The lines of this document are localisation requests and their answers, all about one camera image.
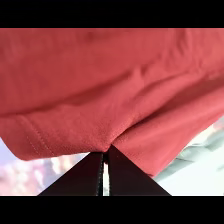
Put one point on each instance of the red T-shirt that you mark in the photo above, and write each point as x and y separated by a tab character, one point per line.
100	86

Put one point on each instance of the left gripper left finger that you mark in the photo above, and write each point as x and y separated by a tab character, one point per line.
83	178

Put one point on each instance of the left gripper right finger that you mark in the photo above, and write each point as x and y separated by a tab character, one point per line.
130	178

